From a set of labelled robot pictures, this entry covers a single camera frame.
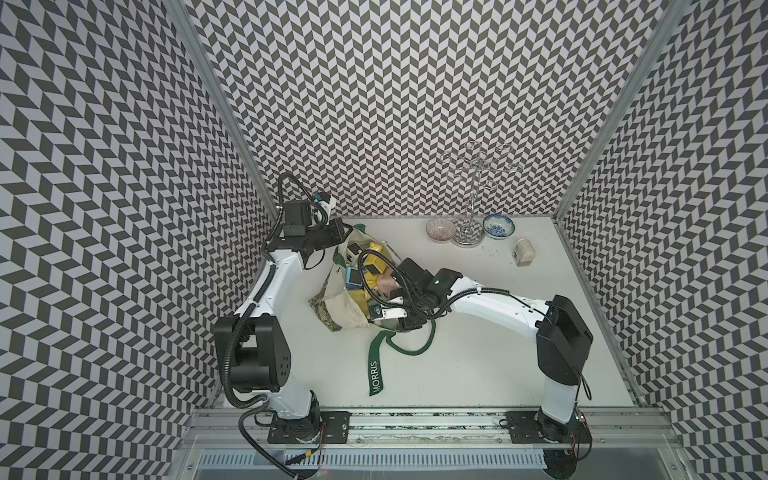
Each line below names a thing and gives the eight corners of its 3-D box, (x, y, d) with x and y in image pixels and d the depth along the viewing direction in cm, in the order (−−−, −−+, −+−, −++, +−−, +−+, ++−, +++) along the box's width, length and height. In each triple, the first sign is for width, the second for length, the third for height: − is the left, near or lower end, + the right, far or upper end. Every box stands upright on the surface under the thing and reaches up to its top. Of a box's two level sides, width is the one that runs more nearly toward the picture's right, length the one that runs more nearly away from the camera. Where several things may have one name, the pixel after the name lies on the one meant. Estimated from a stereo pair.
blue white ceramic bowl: (484, 239, 112) (486, 232, 109) (479, 220, 119) (482, 213, 116) (514, 239, 113) (517, 232, 109) (508, 220, 119) (511, 213, 116)
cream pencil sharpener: (516, 266, 104) (522, 254, 99) (511, 250, 109) (517, 238, 103) (530, 266, 104) (537, 254, 99) (525, 250, 109) (531, 238, 103)
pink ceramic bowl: (426, 244, 113) (427, 236, 109) (425, 227, 119) (426, 218, 115) (455, 244, 113) (457, 236, 109) (452, 227, 119) (454, 218, 115)
